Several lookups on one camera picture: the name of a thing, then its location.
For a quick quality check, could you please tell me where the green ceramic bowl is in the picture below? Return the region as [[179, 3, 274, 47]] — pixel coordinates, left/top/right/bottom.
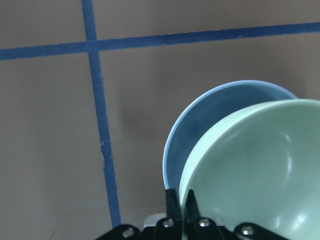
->
[[179, 99, 320, 240]]

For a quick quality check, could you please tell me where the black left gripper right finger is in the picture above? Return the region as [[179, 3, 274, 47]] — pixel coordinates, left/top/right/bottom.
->
[[185, 189, 200, 222]]

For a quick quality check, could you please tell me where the blue ceramic bowl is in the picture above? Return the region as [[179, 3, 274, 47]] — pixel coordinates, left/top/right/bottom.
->
[[162, 80, 297, 190]]

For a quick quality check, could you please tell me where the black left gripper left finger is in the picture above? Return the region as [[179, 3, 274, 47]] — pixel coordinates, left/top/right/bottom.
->
[[165, 188, 182, 221]]

